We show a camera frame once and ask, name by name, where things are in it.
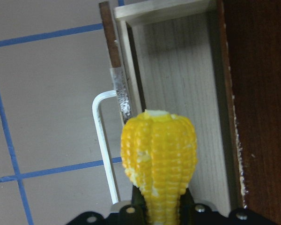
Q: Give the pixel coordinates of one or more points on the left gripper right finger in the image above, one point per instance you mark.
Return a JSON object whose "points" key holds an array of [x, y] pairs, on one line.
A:
{"points": [[192, 213]]}

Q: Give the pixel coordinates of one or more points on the dark wooden drawer cabinet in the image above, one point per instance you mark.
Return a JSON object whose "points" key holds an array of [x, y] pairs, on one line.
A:
{"points": [[251, 52]]}

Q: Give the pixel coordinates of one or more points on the yellow corn cob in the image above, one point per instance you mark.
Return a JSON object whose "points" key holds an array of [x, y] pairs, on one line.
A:
{"points": [[158, 151]]}

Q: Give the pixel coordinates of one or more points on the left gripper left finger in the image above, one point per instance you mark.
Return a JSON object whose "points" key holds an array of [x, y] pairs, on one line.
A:
{"points": [[134, 212]]}

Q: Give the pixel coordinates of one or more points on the wooden drawer with handle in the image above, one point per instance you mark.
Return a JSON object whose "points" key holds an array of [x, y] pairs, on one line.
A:
{"points": [[173, 55]]}

